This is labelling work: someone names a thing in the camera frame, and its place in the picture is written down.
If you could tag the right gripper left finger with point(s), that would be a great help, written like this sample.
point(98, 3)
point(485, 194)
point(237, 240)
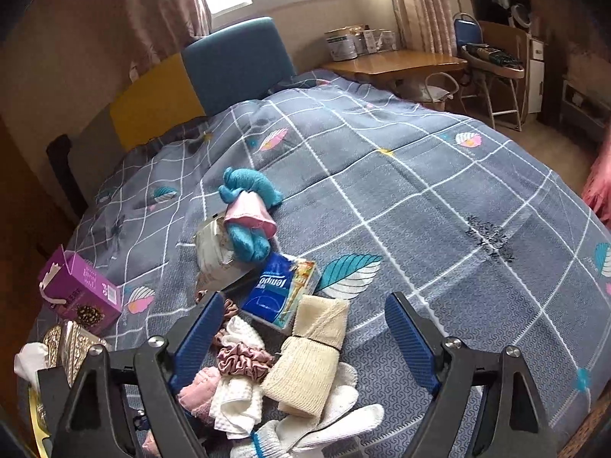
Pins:
point(190, 338)

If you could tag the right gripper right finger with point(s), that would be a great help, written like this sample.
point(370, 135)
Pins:
point(418, 340)

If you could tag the pink sock bundle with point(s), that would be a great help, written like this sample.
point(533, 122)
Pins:
point(196, 398)

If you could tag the pink satin scrunchie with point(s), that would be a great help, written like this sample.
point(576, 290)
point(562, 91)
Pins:
point(238, 359)

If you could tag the white waffle cloth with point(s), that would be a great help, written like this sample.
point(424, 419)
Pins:
point(236, 406)

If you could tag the white plastic packet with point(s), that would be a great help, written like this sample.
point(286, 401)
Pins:
point(218, 264)

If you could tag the white work gloves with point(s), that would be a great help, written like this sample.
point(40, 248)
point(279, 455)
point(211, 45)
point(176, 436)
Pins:
point(307, 437)

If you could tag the blue Tempo tissue pack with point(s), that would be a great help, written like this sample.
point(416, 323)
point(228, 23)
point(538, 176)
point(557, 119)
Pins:
point(283, 282)

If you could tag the cream towel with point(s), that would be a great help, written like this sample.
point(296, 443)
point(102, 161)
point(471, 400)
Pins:
point(300, 380)

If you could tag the blue plush doll pink dress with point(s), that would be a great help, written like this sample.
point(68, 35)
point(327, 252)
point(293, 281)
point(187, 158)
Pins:
point(250, 198)

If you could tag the ornate gold tissue box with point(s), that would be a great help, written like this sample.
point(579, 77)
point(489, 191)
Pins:
point(68, 344)

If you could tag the purple cardboard box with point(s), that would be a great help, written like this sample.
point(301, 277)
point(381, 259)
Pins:
point(71, 287)

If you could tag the grey checked bed quilt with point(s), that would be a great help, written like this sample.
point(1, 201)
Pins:
point(384, 196)

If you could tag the wooden desk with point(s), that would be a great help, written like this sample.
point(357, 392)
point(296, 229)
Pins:
point(384, 70)

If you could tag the blue folding chair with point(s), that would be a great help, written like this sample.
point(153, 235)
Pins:
point(487, 65)

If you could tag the grey yellow blue headboard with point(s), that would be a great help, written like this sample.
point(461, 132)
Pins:
point(241, 62)

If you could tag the white bucket on desk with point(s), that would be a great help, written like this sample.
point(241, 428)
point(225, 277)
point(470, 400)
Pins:
point(340, 44)

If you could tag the pink patterned curtain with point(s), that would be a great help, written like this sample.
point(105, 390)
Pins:
point(426, 25)

